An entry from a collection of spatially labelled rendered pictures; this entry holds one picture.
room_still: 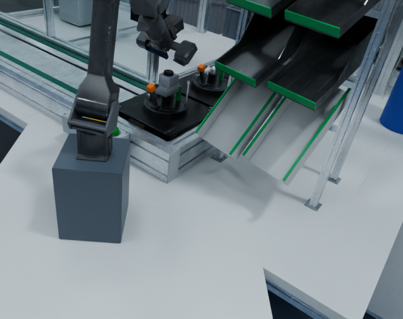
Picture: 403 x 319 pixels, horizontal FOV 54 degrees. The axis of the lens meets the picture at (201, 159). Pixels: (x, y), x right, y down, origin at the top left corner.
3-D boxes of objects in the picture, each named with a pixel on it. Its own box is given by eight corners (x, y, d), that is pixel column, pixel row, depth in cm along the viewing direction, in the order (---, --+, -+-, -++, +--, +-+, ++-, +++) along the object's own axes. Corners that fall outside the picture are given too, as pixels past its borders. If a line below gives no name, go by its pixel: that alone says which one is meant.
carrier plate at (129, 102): (169, 142, 112) (170, 135, 111) (111, 111, 122) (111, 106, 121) (216, 116, 129) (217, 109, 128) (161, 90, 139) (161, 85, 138)
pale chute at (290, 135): (288, 186, 96) (283, 180, 92) (247, 161, 103) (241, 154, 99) (353, 95, 97) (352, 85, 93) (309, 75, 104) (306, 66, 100)
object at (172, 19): (168, 29, 105) (181, 10, 107) (148, 22, 108) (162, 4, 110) (176, 43, 111) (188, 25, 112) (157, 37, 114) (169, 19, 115)
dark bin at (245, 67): (255, 88, 92) (252, 63, 86) (216, 68, 99) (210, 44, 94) (326, 26, 102) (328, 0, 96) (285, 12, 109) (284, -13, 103)
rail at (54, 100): (167, 183, 111) (170, 152, 105) (-13, 80, 148) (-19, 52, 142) (179, 175, 115) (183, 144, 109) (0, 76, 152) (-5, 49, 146)
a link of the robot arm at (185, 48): (176, 47, 101) (189, 28, 102) (124, 28, 109) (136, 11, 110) (186, 65, 108) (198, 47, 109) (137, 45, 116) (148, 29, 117)
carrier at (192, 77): (218, 114, 130) (224, 79, 123) (163, 90, 140) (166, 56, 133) (254, 94, 148) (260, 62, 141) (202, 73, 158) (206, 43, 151)
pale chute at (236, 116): (236, 161, 102) (230, 154, 98) (201, 138, 109) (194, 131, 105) (298, 75, 103) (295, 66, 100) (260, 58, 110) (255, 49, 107)
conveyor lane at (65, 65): (167, 167, 117) (171, 139, 112) (2, 76, 153) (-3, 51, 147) (219, 134, 138) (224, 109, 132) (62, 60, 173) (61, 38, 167)
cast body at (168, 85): (166, 97, 118) (167, 76, 114) (154, 92, 120) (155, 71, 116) (182, 90, 124) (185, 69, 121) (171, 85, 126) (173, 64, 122)
